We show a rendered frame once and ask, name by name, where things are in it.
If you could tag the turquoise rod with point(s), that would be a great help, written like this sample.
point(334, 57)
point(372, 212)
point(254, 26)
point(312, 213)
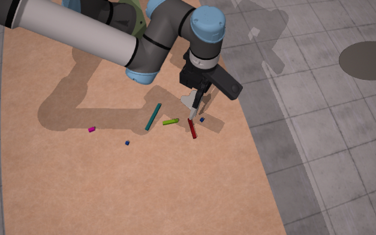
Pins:
point(153, 117)

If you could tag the lime green rod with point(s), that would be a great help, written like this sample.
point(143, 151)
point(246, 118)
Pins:
point(170, 121)

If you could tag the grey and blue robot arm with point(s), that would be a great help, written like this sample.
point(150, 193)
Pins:
point(104, 29)

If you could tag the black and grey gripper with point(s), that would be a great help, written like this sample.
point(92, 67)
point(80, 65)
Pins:
point(193, 79)

